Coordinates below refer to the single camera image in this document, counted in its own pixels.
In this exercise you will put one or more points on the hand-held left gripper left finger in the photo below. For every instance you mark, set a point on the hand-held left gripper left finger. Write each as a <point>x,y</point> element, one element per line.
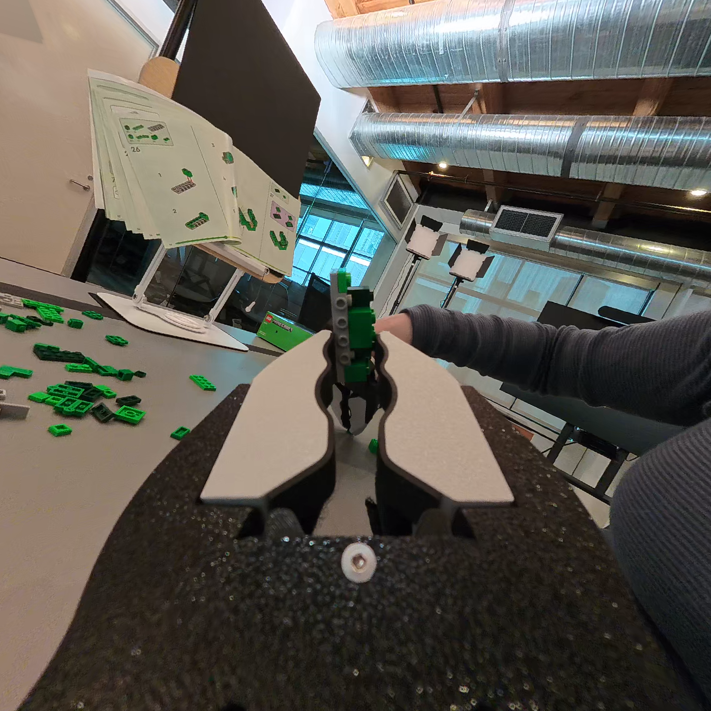
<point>277,427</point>

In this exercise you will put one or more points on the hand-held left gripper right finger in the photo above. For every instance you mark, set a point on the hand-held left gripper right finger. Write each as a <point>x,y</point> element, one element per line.
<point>439,427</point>

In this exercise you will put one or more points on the green and grey brick assembly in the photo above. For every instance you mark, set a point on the green and grey brick assembly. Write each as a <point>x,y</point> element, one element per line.
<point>358,322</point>

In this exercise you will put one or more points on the person's right forearm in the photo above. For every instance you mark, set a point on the person's right forearm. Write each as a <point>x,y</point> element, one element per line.
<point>555,361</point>

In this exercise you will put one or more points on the grey desk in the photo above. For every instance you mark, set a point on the grey desk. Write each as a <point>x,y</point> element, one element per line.
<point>83,500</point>

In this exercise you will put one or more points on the person's right hand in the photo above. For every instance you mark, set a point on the person's right hand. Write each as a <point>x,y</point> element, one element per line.
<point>399,329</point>

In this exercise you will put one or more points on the green toy box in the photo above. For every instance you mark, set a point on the green toy box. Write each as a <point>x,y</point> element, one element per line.
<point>283,332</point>

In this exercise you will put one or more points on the black side table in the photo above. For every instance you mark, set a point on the black side table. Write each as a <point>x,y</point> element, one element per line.
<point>555,414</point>

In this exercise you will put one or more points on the scatter of green toy bricks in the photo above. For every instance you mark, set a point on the scatter of green toy bricks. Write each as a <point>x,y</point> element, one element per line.
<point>129,414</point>

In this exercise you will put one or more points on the studio light on stand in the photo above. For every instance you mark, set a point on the studio light on stand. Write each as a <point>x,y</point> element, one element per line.
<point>426,240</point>
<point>471,265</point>

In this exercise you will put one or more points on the large paned window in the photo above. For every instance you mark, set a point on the large paned window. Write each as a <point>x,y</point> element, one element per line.
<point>333,233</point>

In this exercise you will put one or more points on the black monitor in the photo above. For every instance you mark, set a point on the black monitor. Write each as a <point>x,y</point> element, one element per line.
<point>589,314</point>

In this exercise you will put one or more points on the white vent box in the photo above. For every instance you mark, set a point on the white vent box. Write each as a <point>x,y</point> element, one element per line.
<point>525,222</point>

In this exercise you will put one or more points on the person's dark knit clothing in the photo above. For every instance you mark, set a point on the person's dark knit clothing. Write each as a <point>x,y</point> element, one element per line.
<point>666,527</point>

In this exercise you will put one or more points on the grey flat brick plate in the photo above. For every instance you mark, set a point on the grey flat brick plate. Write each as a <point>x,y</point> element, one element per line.
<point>14,411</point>
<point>11,301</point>

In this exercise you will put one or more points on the brick instruction booklet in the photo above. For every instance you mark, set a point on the brick instruction booklet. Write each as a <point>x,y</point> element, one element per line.
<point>166,166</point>

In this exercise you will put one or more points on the black flat panel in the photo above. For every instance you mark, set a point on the black flat panel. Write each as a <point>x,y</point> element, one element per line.
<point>244,83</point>

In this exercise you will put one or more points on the dark pole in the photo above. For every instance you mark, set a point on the dark pole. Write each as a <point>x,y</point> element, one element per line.
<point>176,30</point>

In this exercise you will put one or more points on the framed wall panel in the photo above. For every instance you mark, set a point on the framed wall panel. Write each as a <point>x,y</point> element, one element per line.
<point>397,200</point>

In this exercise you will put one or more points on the slim silver air duct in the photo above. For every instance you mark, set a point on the slim silver air duct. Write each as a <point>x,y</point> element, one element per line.
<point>611,247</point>

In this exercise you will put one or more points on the large silver air duct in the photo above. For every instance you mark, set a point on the large silver air duct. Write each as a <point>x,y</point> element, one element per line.
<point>500,44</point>
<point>500,139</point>

